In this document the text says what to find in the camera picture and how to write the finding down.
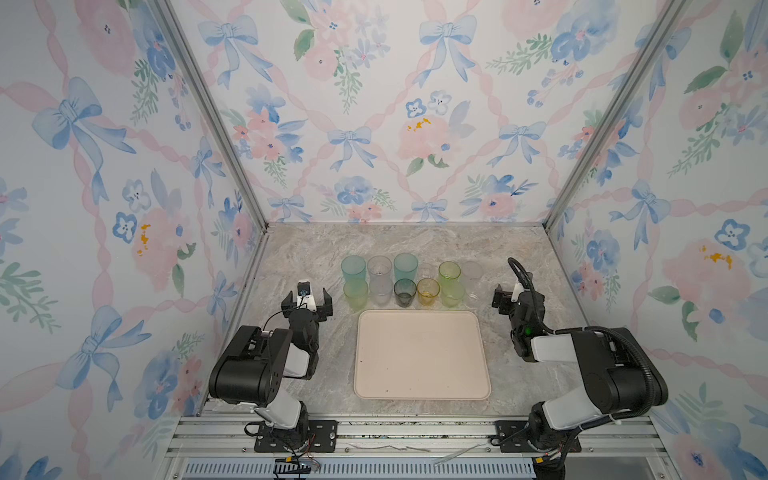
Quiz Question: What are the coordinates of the light green textured tumbler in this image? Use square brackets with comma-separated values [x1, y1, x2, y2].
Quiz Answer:
[440, 281, 466, 308]
[343, 278, 369, 311]

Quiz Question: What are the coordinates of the teal textured tumbler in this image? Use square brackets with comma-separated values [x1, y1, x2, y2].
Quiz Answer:
[393, 253, 419, 281]
[341, 255, 367, 282]

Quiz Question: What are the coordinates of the clear textured tumbler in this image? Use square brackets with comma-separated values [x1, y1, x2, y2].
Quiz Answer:
[369, 276, 393, 306]

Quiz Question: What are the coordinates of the clear smooth tall tumbler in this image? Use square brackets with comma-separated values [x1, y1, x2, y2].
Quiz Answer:
[367, 255, 392, 281]

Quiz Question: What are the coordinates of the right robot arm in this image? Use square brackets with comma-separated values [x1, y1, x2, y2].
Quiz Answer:
[491, 286, 669, 451]

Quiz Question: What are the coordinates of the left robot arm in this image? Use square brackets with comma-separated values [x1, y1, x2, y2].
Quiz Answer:
[208, 281, 333, 435]

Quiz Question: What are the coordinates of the beige plastic tray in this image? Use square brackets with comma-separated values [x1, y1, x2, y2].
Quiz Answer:
[353, 309, 492, 401]

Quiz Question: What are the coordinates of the clear glass front right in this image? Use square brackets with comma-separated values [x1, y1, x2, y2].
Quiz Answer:
[464, 282, 484, 305]

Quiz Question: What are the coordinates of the frosted clear tumbler back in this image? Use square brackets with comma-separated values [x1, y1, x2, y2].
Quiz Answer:
[460, 260, 484, 289]

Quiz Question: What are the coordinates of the bright green smooth tumbler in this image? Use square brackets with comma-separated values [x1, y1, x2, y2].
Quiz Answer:
[438, 261, 462, 292]

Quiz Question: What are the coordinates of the yellow glass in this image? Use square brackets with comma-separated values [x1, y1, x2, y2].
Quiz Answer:
[417, 278, 441, 307]

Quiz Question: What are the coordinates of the small clear glass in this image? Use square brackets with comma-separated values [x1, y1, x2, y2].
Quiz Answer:
[418, 263, 438, 280]

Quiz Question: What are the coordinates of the dark grey glass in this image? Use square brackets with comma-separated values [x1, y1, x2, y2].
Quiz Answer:
[393, 278, 417, 308]

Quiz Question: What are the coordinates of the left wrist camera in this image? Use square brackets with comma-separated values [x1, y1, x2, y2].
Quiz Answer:
[297, 280, 316, 309]

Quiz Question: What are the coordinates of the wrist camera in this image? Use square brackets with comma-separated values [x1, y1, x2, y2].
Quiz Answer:
[511, 282, 525, 303]
[297, 280, 316, 309]

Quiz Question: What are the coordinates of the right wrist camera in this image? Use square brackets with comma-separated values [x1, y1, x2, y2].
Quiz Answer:
[511, 282, 525, 303]

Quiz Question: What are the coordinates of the black corrugated cable hose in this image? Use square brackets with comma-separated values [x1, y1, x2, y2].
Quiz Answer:
[507, 257, 670, 418]

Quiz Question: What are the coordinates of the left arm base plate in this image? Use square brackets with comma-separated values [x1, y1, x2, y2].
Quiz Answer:
[244, 420, 339, 454]

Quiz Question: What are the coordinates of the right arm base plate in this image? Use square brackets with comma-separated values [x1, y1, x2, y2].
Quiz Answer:
[489, 420, 568, 455]

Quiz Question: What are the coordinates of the aluminium front rail frame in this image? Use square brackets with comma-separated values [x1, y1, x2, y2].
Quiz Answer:
[155, 413, 681, 479]

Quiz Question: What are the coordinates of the left aluminium corner post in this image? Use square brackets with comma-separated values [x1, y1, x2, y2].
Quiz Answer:
[148, 0, 268, 234]

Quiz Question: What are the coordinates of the aluminium corner post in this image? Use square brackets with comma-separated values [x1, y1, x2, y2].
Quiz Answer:
[148, 0, 268, 234]
[543, 0, 689, 233]

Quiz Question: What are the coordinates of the right aluminium corner post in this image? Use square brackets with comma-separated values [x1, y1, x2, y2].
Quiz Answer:
[543, 0, 689, 233]

